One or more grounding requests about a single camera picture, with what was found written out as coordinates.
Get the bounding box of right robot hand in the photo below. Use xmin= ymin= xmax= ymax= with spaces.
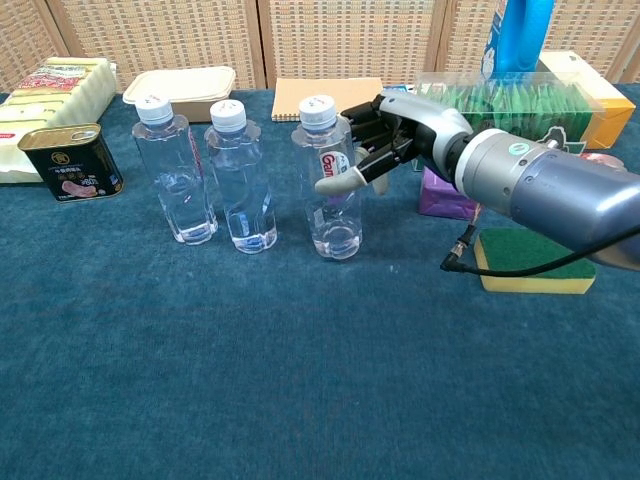
xmin=314 ymin=90 xmax=474 ymax=196

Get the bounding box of clear water bottle red label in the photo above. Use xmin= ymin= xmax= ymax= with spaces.
xmin=290 ymin=94 xmax=365 ymax=262

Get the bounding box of blue cleaner bottle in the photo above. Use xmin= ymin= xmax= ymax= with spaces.
xmin=480 ymin=0 xmax=557 ymax=81

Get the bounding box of pink labelled plastic bottle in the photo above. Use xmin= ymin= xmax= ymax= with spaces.
xmin=579 ymin=151 xmax=627 ymax=174

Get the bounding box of clear water bottle white cap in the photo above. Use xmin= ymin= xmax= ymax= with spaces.
xmin=131 ymin=93 xmax=220 ymax=246
xmin=203 ymin=99 xmax=278 ymax=256

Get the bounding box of purple wrapped packet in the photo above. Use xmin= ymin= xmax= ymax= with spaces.
xmin=418 ymin=165 xmax=484 ymax=221

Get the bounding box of clear box of green sachets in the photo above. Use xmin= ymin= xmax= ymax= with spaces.
xmin=410 ymin=70 xmax=610 ymax=173

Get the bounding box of brown spiral notebook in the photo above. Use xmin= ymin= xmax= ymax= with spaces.
xmin=270 ymin=77 xmax=386 ymax=123

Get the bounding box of woven folding screen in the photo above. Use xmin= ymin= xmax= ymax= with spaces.
xmin=0 ymin=0 xmax=640 ymax=94

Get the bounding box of green and yellow sponge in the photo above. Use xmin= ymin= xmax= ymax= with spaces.
xmin=473 ymin=228 xmax=597 ymax=295

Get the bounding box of yellow cardboard box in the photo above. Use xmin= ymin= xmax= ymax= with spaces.
xmin=536 ymin=49 xmax=637 ymax=151

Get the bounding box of beige lidded food container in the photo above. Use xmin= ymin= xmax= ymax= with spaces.
xmin=122 ymin=66 xmax=237 ymax=124

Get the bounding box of black luncheon meat can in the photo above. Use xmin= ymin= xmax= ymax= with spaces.
xmin=17 ymin=122 xmax=125 ymax=203

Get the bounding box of yellow sponge multipack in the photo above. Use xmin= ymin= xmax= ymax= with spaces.
xmin=0 ymin=56 xmax=118 ymax=184

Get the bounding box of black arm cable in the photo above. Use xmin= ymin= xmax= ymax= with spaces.
xmin=439 ymin=224 xmax=640 ymax=278

